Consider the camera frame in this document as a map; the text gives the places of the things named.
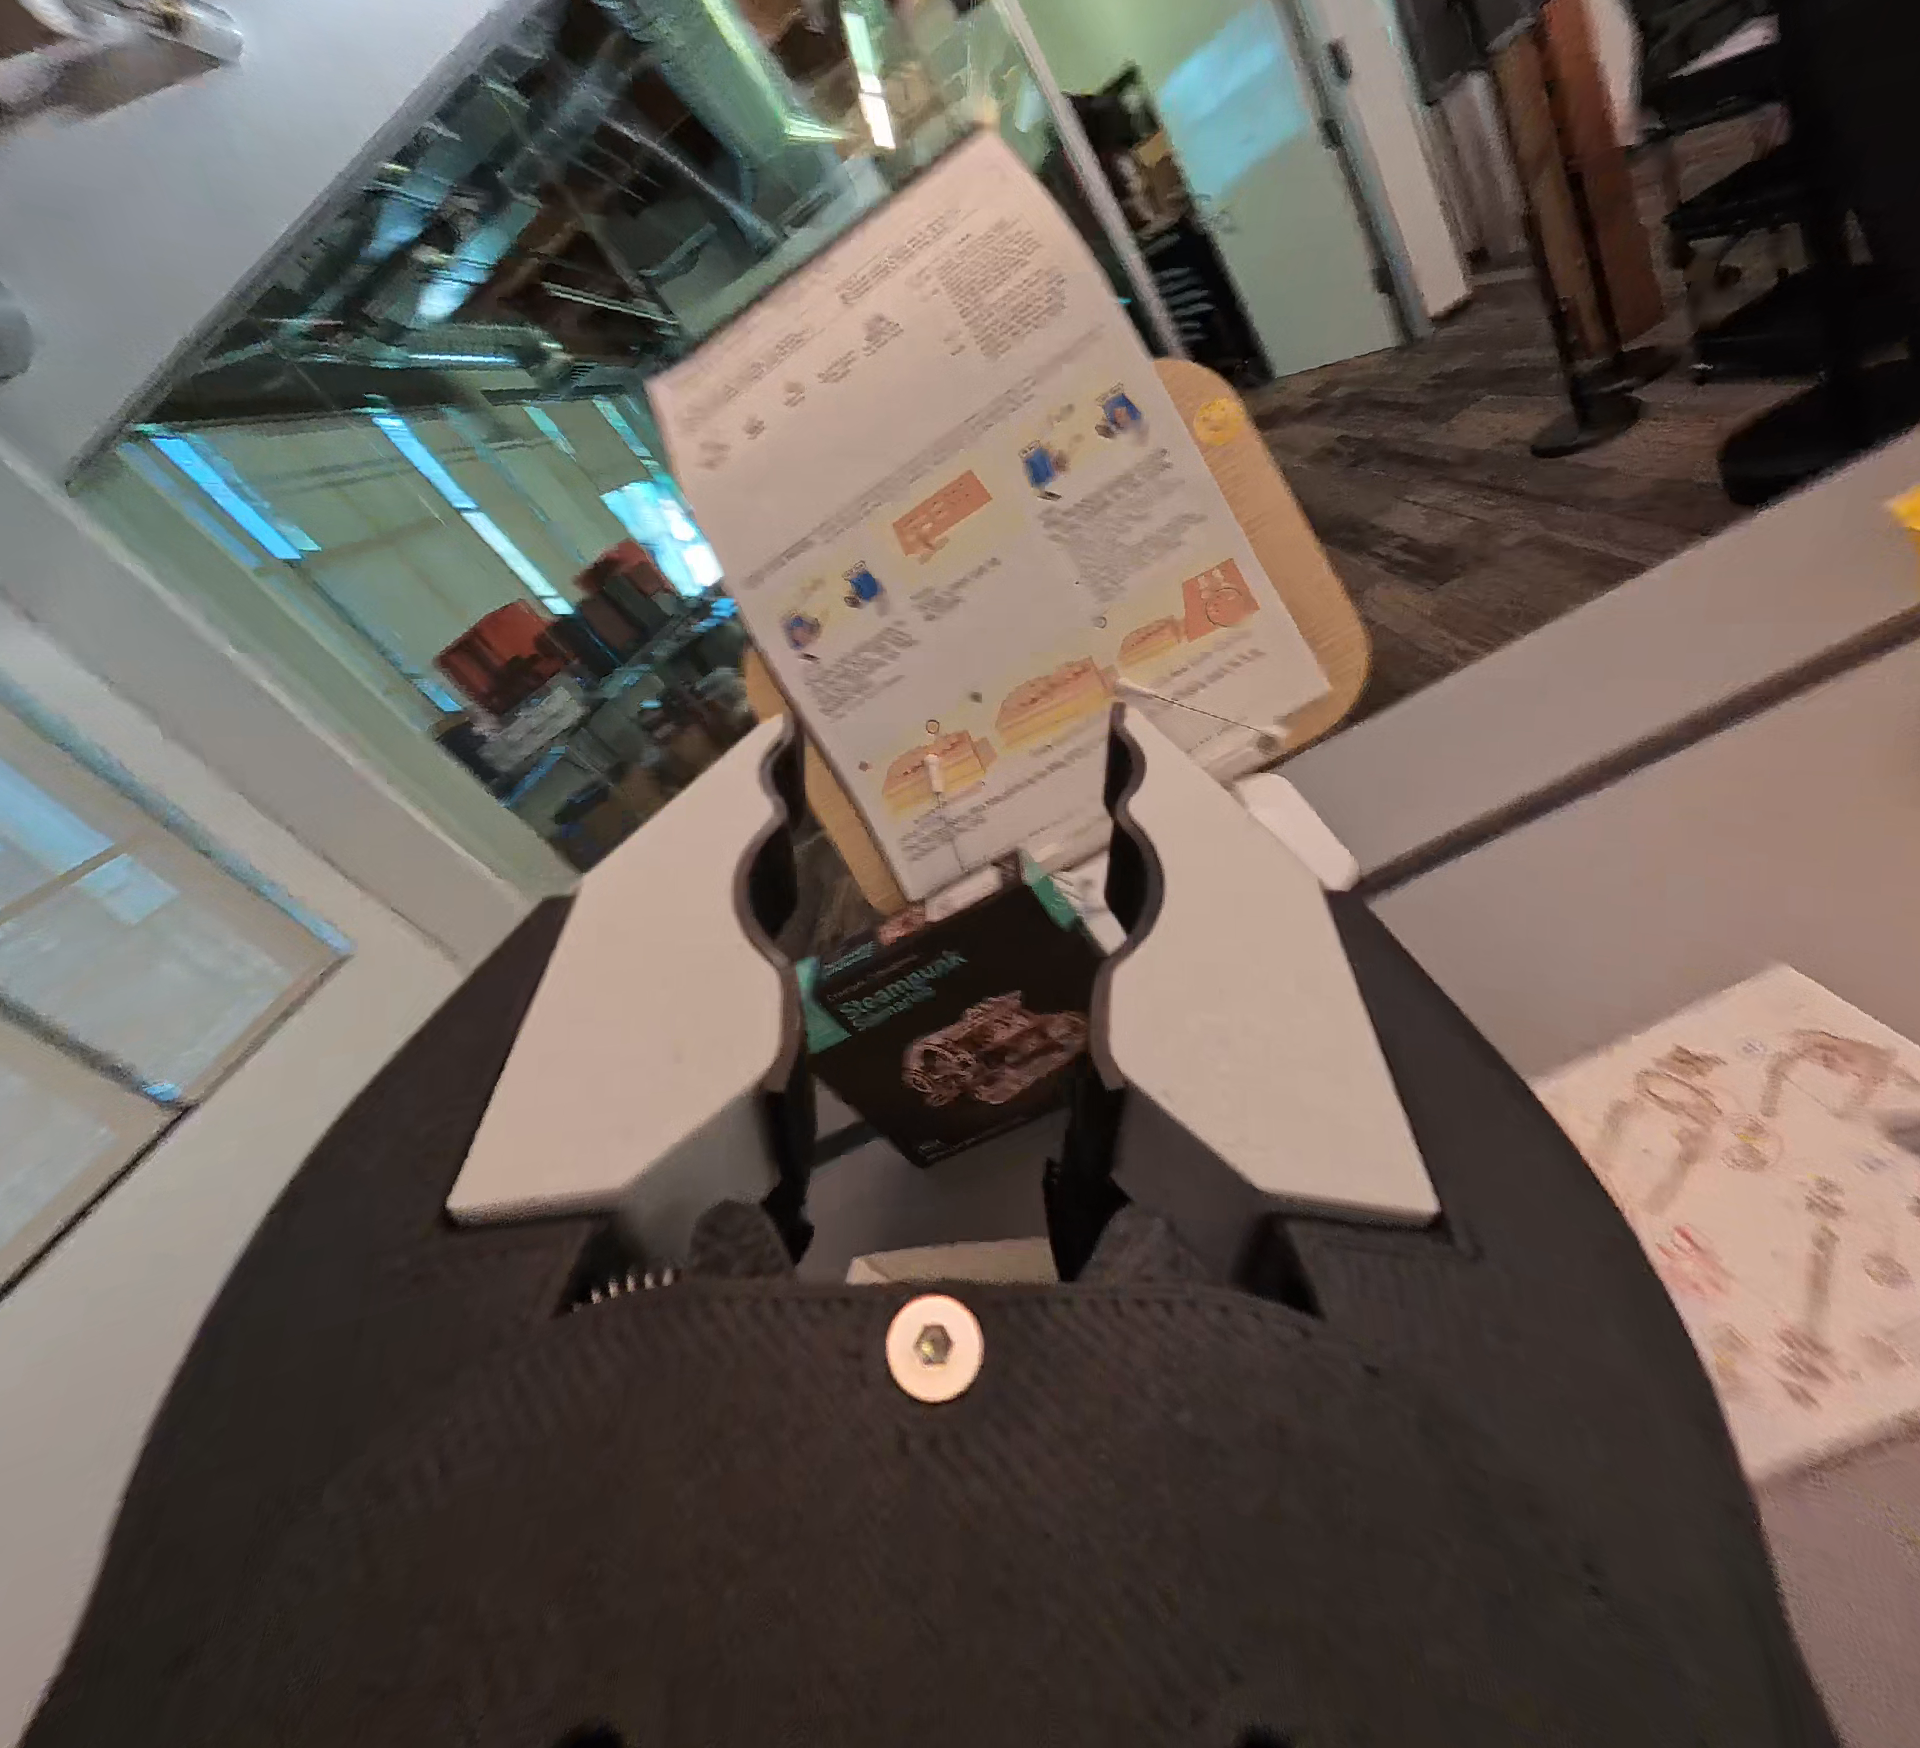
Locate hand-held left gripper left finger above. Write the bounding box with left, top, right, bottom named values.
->
left=445, top=713, right=820, bottom=1277

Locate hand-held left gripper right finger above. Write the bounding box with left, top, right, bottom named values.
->
left=1050, top=702, right=1445, bottom=1277

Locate illustrated instruction booklet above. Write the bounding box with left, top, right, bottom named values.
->
left=1529, top=962, right=1920, bottom=1481

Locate black model kit box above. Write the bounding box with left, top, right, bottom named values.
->
left=797, top=878, right=1113, bottom=1167

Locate white flat board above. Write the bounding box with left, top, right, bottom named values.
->
left=1238, top=774, right=1361, bottom=893

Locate metal storage shelf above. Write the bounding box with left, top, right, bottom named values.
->
left=428, top=534, right=751, bottom=866

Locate printed instruction sheet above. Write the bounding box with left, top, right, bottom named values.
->
left=645, top=128, right=1338, bottom=902

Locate glass door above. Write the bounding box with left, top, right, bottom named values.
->
left=1035, top=0, right=1474, bottom=377

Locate black office chair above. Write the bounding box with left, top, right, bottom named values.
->
left=1651, top=0, right=1920, bottom=506

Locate wooden post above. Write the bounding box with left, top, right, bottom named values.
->
left=1494, top=0, right=1670, bottom=363

